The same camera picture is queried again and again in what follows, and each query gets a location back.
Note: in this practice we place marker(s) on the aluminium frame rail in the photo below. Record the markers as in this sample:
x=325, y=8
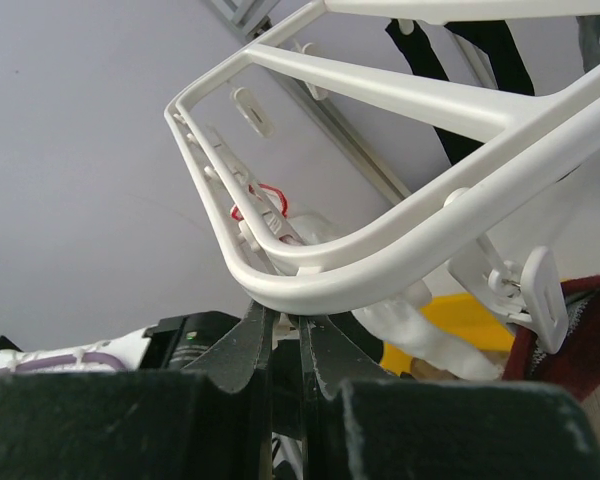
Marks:
x=248, y=20

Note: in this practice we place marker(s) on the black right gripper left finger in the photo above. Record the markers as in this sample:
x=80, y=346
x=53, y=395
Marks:
x=210, y=420

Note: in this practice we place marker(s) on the beige sock maroon cuff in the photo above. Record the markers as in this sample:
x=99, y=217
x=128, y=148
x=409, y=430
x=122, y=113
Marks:
x=576, y=365

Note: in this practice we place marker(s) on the grey sock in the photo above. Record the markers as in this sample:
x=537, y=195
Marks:
x=589, y=41

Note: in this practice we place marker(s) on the black sock left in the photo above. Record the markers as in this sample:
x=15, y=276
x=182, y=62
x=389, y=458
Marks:
x=416, y=48

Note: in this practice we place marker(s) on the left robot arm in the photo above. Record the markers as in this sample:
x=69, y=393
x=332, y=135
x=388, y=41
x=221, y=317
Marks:
x=171, y=344

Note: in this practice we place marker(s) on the yellow plastic tray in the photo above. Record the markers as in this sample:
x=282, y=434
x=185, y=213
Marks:
x=460, y=315

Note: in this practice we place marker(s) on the black sock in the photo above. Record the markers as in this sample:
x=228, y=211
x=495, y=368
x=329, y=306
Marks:
x=494, y=38
x=416, y=48

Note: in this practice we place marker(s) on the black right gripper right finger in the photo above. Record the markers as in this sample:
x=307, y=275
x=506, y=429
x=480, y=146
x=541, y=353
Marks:
x=362, y=422

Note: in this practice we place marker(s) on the black sock right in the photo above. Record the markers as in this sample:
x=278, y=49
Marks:
x=494, y=38

